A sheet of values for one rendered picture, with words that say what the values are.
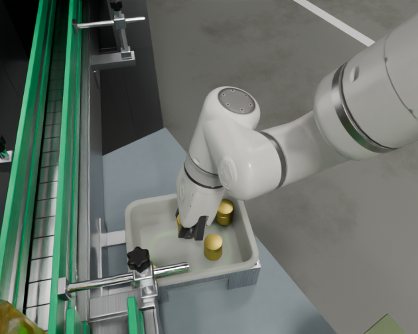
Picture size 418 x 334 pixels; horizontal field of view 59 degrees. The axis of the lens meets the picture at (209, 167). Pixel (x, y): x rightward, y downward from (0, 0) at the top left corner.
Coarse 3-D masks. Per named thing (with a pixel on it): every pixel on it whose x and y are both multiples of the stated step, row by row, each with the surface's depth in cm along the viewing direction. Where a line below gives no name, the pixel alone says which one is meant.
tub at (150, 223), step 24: (144, 216) 73; (168, 216) 75; (240, 216) 69; (144, 240) 73; (168, 240) 73; (192, 240) 73; (240, 240) 71; (168, 264) 70; (192, 264) 70; (216, 264) 70; (240, 264) 63
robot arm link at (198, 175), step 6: (186, 156) 54; (186, 162) 54; (192, 162) 52; (186, 168) 54; (192, 168) 53; (198, 168) 52; (192, 174) 53; (198, 174) 52; (204, 174) 52; (210, 174) 52; (198, 180) 53; (204, 180) 53; (210, 180) 53; (216, 180) 53
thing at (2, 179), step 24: (0, 0) 97; (24, 0) 119; (0, 24) 94; (24, 24) 115; (0, 48) 92; (24, 48) 111; (0, 72) 89; (24, 72) 107; (0, 96) 87; (0, 120) 85; (0, 192) 79; (0, 216) 77
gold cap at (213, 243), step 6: (210, 234) 69; (204, 240) 68; (210, 240) 68; (216, 240) 68; (204, 246) 68; (210, 246) 68; (216, 246) 68; (204, 252) 71; (210, 252) 68; (216, 252) 68; (210, 258) 70; (216, 258) 70
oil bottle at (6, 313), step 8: (0, 304) 35; (8, 304) 36; (0, 312) 35; (8, 312) 36; (16, 312) 37; (0, 320) 34; (8, 320) 35; (16, 320) 37; (24, 320) 39; (0, 328) 34; (8, 328) 35; (16, 328) 37; (24, 328) 39; (32, 328) 41; (40, 328) 43
